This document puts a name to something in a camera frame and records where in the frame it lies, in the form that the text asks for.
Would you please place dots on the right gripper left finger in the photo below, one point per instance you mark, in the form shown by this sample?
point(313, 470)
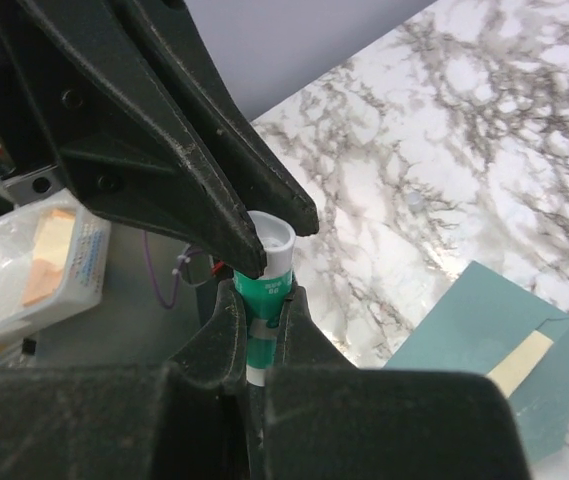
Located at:
point(180, 419)

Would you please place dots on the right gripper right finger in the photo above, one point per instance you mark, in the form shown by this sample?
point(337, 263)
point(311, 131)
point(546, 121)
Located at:
point(326, 419)

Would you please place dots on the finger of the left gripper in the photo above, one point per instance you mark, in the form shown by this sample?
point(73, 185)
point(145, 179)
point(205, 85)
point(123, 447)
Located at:
point(170, 42)
point(89, 102)

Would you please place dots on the green glue stick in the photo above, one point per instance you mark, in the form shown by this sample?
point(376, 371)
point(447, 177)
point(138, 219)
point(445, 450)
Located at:
point(264, 297)

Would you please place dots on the white glue stick cap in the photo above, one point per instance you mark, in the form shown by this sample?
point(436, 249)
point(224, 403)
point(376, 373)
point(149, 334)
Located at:
point(415, 202)

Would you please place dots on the blue-grey envelope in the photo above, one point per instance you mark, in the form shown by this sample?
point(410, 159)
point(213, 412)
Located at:
point(487, 325)

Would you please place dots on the white plastic basket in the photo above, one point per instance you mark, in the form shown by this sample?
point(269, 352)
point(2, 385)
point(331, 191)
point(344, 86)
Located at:
point(52, 263)

